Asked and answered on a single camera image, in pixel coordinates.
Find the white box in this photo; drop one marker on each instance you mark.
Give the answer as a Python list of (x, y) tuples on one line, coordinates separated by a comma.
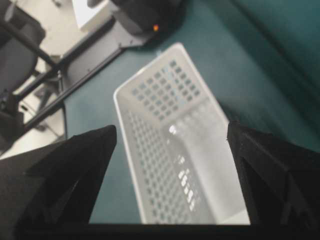
[(88, 18)]

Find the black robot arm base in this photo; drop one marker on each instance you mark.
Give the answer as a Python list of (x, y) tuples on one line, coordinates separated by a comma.
[(138, 21)]

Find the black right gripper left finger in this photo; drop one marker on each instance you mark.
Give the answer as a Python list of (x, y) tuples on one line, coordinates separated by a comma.
[(55, 187)]

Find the black aluminium table frame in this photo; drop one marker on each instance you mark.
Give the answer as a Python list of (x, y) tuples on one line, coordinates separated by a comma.
[(87, 58)]

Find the black office chair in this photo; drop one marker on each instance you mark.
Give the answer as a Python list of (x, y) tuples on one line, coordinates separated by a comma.
[(17, 62)]

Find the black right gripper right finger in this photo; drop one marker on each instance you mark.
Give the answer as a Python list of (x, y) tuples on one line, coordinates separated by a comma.
[(280, 184)]

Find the white perforated plastic basket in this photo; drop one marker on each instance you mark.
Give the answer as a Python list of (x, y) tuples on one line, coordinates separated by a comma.
[(175, 136)]

